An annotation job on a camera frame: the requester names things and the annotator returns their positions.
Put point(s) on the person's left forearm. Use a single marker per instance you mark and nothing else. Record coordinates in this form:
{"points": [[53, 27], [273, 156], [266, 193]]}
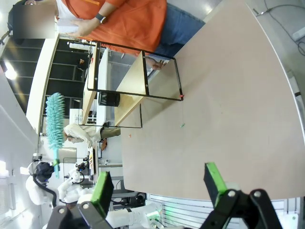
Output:
{"points": [[107, 10]]}

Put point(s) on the black wrist watch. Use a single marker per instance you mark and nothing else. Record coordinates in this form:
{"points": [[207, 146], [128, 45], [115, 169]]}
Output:
{"points": [[101, 18]]}

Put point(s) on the person in orange hoodie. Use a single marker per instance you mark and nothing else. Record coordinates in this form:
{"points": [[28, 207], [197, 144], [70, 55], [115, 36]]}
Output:
{"points": [[133, 21]]}

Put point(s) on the person in beige clothes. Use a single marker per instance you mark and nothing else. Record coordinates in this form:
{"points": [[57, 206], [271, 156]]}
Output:
{"points": [[81, 133]]}

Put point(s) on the black mesh pen holder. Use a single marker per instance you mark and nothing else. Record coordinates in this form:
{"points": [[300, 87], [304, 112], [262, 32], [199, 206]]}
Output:
{"points": [[108, 99]]}

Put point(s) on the teal fluffy microfiber duster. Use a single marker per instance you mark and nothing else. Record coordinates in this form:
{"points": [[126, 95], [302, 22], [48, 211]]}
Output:
{"points": [[54, 119]]}

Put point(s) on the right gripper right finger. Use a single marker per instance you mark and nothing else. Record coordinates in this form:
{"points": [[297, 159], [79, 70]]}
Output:
{"points": [[214, 181]]}

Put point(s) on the grey ribbed panel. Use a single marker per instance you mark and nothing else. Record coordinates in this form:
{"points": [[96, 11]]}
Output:
{"points": [[186, 210]]}

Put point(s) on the person's left hand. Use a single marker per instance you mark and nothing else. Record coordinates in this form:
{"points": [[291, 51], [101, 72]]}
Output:
{"points": [[85, 27]]}

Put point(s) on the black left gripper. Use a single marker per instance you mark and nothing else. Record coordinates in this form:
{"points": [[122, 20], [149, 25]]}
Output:
{"points": [[44, 171]]}

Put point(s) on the white power strip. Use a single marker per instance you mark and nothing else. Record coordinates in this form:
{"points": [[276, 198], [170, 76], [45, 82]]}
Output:
{"points": [[299, 35]]}

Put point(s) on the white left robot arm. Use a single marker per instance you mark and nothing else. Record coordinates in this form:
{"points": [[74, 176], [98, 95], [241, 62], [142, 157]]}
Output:
{"points": [[35, 192]]}

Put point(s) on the white desk grey frame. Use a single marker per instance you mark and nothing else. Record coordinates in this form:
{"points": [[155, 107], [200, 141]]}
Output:
{"points": [[102, 83]]}

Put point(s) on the person's right hand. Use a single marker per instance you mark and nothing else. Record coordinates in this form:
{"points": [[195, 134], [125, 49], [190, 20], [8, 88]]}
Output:
{"points": [[156, 64]]}

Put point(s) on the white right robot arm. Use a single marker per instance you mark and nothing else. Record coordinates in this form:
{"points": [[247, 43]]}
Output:
{"points": [[124, 217]]}

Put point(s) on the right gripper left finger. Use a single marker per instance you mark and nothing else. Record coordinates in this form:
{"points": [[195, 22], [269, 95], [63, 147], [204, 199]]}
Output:
{"points": [[102, 190]]}

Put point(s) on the two-tier wood black-frame shelf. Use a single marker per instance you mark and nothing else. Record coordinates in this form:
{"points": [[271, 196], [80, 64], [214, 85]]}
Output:
{"points": [[133, 76]]}

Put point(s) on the bright ceiling light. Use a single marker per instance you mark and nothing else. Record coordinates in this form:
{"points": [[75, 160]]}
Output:
{"points": [[10, 72]]}

